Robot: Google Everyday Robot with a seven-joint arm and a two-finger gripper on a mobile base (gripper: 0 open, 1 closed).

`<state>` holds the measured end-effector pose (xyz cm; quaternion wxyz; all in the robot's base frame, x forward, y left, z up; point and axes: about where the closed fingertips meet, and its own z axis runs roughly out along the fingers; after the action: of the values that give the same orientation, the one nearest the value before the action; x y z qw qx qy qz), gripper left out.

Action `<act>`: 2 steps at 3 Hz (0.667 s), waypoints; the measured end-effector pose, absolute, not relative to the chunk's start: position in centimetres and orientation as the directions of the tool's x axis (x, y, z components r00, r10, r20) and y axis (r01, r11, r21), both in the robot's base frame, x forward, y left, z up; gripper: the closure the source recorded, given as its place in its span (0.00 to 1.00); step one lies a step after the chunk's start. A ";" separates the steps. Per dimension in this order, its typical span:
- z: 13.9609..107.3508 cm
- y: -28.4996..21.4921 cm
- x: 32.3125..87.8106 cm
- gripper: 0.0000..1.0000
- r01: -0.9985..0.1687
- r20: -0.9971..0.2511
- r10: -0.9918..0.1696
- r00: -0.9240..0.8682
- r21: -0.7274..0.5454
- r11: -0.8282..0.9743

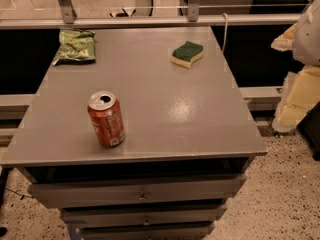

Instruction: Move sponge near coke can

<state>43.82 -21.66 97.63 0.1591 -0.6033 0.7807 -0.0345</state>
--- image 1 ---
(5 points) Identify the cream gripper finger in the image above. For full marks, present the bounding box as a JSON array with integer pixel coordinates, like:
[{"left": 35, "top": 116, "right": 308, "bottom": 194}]
[
  {"left": 271, "top": 24, "right": 297, "bottom": 52},
  {"left": 272, "top": 65, "right": 320, "bottom": 133}
]

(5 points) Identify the middle grey drawer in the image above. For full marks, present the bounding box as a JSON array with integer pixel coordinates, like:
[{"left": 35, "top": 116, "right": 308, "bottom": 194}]
[{"left": 62, "top": 203, "right": 226, "bottom": 228}]

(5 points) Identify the red coke can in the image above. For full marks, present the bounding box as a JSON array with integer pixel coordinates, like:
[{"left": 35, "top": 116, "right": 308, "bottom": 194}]
[{"left": 87, "top": 91, "right": 125, "bottom": 147}]

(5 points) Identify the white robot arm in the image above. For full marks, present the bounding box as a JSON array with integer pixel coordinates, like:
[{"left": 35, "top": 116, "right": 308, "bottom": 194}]
[{"left": 271, "top": 0, "right": 320, "bottom": 133}]

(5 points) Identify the metal window rail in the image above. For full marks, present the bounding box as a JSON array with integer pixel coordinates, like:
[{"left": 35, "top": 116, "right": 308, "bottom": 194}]
[{"left": 0, "top": 14, "right": 301, "bottom": 30}]

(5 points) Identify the grey drawer cabinet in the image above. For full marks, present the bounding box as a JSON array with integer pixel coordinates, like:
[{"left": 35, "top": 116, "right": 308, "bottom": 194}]
[{"left": 0, "top": 25, "right": 269, "bottom": 240}]

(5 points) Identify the top grey drawer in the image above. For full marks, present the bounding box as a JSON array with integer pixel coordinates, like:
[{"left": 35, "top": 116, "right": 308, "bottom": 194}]
[{"left": 28, "top": 173, "right": 247, "bottom": 208}]

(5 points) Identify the green chip bag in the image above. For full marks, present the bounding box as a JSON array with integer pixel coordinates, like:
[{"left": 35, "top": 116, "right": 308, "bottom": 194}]
[{"left": 52, "top": 29, "right": 96, "bottom": 66}]

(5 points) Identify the white cable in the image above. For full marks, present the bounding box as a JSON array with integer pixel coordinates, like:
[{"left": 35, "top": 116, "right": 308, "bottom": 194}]
[{"left": 221, "top": 12, "right": 230, "bottom": 54}]

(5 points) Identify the bottom grey drawer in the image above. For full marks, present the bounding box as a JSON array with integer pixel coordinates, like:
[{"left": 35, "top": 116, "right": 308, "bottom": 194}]
[{"left": 81, "top": 221, "right": 214, "bottom": 240}]

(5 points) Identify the grey drawer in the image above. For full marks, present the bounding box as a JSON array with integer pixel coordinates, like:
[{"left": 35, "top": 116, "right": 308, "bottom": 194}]
[
  {"left": 62, "top": 203, "right": 226, "bottom": 228},
  {"left": 28, "top": 173, "right": 247, "bottom": 208},
  {"left": 81, "top": 221, "right": 214, "bottom": 240}
]

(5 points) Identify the green and yellow sponge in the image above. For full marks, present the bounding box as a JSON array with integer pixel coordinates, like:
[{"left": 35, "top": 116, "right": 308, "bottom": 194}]
[{"left": 171, "top": 41, "right": 203, "bottom": 69}]

